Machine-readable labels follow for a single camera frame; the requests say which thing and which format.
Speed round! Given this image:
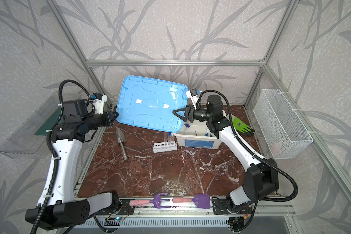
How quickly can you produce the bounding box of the white plastic storage bin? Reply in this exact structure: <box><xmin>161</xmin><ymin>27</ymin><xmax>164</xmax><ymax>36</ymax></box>
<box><xmin>174</xmin><ymin>121</ymin><xmax>222</xmax><ymax>149</ymax></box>

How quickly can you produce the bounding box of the blue plastic bin lid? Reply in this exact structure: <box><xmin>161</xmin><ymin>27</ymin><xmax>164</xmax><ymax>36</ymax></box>
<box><xmin>116</xmin><ymin>75</ymin><xmax>189</xmax><ymax>133</ymax></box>

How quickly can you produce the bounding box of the white test tube rack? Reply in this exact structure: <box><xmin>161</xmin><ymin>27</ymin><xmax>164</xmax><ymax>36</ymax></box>
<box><xmin>153</xmin><ymin>141</ymin><xmax>177</xmax><ymax>153</ymax></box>

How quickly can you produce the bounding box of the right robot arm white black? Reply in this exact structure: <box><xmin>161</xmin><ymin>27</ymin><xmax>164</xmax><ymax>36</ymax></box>
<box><xmin>173</xmin><ymin>89</ymin><xmax>299</xmax><ymax>210</ymax></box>

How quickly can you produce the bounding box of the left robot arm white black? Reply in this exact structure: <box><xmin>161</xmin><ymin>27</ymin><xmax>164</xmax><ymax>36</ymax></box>
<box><xmin>25</xmin><ymin>80</ymin><xmax>122</xmax><ymax>234</ymax></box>

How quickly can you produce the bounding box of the metal garden trowel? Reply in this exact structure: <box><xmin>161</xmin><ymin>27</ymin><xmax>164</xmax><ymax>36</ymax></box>
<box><xmin>116</xmin><ymin>128</ymin><xmax>128</xmax><ymax>161</ymax></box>

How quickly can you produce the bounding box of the green black work glove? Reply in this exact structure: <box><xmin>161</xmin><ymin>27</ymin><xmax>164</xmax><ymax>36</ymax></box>
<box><xmin>232</xmin><ymin>115</ymin><xmax>255</xmax><ymax>137</ymax></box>

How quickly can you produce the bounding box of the green mat in shelf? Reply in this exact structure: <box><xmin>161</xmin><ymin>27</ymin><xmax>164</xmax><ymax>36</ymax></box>
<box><xmin>34</xmin><ymin>102</ymin><xmax>83</xmax><ymax>137</ymax></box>

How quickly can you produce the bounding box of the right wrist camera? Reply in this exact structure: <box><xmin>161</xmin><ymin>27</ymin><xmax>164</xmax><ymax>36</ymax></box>
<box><xmin>186</xmin><ymin>89</ymin><xmax>202</xmax><ymax>110</ymax></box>

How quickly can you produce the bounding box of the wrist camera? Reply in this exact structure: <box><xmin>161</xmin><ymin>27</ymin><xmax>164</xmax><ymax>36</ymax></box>
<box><xmin>90</xmin><ymin>93</ymin><xmax>107</xmax><ymax>115</ymax></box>
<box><xmin>186</xmin><ymin>89</ymin><xmax>202</xmax><ymax>110</ymax></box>

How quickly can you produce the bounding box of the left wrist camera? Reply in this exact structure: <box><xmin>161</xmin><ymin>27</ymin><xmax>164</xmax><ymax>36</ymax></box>
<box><xmin>90</xmin><ymin>93</ymin><xmax>107</xmax><ymax>115</ymax></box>

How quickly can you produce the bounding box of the clear acrylic wall shelf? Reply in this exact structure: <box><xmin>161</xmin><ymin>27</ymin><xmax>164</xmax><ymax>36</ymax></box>
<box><xmin>0</xmin><ymin>92</ymin><xmax>59</xmax><ymax>159</ymax></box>

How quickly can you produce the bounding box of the white wire mesh basket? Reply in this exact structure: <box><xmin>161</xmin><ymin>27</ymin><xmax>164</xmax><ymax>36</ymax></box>
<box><xmin>253</xmin><ymin>89</ymin><xmax>313</xmax><ymax>160</ymax></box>

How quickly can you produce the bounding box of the purple garden spade pink handle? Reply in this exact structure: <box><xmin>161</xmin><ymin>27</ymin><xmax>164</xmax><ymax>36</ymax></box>
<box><xmin>172</xmin><ymin>194</ymin><xmax>211</xmax><ymax>209</ymax></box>

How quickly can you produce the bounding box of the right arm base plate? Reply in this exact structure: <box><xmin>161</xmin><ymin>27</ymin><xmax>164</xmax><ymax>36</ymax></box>
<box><xmin>211</xmin><ymin>196</ymin><xmax>253</xmax><ymax>216</ymax></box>

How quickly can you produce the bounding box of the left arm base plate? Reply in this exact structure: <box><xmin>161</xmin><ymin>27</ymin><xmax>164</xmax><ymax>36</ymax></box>
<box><xmin>98</xmin><ymin>199</ymin><xmax>135</xmax><ymax>215</ymax></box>

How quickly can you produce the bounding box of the purple garden fork pink handle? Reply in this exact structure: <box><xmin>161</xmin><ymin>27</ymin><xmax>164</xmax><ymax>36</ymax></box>
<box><xmin>129</xmin><ymin>193</ymin><xmax>171</xmax><ymax>209</ymax></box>

